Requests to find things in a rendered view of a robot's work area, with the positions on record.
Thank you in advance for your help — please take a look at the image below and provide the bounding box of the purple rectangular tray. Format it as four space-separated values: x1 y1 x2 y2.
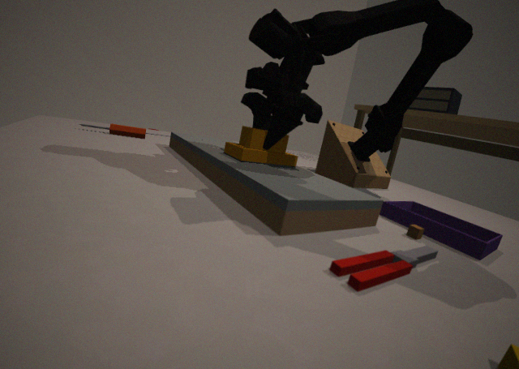
380 201 503 260

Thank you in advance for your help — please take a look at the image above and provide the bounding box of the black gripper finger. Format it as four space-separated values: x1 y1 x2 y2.
263 106 302 150
248 105 272 131

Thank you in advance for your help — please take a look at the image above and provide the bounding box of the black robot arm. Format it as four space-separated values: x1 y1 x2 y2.
245 0 473 162

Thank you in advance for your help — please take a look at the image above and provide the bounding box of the grey panel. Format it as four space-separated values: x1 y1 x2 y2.
169 131 384 236

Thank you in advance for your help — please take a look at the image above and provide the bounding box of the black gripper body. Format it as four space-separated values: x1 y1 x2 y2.
241 64 323 124

